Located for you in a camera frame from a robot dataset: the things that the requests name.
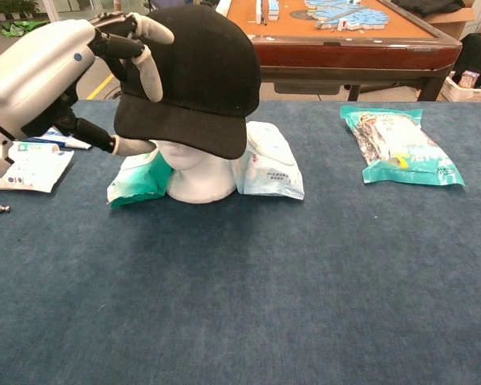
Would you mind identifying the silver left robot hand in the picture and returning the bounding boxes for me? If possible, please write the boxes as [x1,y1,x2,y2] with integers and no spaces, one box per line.
[0,11,176,156]

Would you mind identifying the black baseball cap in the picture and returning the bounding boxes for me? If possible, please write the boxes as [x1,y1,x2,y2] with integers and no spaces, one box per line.
[113,4,262,160]

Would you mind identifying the green plastic wrapper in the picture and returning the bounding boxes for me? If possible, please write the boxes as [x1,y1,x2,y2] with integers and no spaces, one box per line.
[0,19,37,39]

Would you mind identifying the white foam mannequin head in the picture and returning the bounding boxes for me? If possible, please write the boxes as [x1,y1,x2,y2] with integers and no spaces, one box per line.
[148,139,238,205]

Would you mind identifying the black bag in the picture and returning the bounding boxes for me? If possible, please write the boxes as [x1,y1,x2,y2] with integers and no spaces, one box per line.
[452,32,481,87]

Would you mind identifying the green white toothpaste tube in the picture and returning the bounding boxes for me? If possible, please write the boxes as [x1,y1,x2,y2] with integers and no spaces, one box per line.
[8,140,61,155]

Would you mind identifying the blue white toothpaste tube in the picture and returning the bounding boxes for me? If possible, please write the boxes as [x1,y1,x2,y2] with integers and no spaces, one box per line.
[31,127,93,151]

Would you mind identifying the potted green plants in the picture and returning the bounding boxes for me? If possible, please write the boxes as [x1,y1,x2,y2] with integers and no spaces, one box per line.
[0,0,41,21]

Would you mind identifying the white printed pouch package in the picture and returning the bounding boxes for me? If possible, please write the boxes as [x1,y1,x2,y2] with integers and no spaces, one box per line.
[0,148,75,194]

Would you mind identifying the green white wet wipes pack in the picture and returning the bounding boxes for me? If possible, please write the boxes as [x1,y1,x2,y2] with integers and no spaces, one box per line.
[106,154,174,209]

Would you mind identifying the blue white wet wipes pack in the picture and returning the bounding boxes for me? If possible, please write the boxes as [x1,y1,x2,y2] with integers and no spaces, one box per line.
[232,120,305,201]

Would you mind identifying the blue felt table cloth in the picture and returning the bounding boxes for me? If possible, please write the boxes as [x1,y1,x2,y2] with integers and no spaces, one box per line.
[0,97,481,385]

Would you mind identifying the brown mahjong table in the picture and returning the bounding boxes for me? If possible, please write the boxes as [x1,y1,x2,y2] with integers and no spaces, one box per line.
[214,0,463,102]

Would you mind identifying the blue mahjong tile layout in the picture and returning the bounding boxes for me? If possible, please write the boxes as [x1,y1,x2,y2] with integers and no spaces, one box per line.
[304,0,388,31]

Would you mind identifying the teal snack food package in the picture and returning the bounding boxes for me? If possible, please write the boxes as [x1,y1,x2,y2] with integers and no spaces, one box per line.
[339,104,466,188]

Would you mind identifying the black cloth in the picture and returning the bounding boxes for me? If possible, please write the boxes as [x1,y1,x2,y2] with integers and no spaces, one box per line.
[392,0,466,18]

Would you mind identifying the cardboard box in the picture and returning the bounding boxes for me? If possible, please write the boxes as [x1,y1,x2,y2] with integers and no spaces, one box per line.
[422,0,476,41]

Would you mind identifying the white plastic crate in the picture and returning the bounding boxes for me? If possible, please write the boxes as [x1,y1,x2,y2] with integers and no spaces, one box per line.
[440,75,481,103]

